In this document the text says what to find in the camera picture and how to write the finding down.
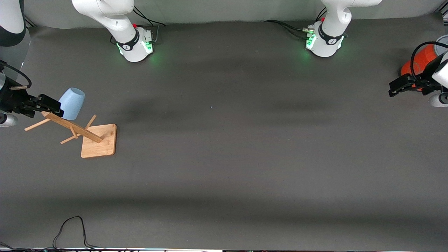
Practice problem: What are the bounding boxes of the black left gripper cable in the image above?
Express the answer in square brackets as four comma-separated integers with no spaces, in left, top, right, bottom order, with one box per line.
[410,41,448,83]

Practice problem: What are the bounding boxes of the light blue cup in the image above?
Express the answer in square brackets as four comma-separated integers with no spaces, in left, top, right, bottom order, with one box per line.
[58,87,85,120]

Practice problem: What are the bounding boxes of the dark grey table mat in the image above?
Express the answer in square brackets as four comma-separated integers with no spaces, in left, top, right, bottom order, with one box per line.
[0,12,448,251]

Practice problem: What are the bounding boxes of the wooden mug tree rack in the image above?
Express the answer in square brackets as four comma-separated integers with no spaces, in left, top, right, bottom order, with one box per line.
[24,111,117,159]

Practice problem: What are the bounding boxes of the black right arm base cables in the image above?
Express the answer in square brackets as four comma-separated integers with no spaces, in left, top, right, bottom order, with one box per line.
[132,5,166,27]

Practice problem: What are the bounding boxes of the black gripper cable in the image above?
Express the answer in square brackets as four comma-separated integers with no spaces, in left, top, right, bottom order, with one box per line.
[410,41,448,83]
[0,60,33,89]

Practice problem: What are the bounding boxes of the orange cylindrical can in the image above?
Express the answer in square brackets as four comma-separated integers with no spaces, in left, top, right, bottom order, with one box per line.
[400,35,448,92]

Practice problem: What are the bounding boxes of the black looped cable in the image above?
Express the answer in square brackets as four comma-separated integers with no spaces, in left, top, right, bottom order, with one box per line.
[52,216,105,251]

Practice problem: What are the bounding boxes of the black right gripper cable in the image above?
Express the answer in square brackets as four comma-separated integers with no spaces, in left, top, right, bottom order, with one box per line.
[0,60,33,89]

